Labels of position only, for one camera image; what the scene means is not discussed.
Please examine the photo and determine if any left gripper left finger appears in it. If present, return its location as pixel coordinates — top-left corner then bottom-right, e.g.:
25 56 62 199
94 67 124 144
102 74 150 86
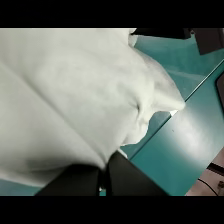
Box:
34 163 103 197

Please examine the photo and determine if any white T-shirt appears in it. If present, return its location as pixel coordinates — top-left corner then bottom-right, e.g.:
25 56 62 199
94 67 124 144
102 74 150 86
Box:
0 27 186 188

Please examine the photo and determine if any black cable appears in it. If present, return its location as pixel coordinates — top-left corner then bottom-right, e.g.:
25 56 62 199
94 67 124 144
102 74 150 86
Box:
197 177 220 197

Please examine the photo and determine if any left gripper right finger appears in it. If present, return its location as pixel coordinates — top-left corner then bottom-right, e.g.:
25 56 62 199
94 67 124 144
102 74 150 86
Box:
105 150 168 197

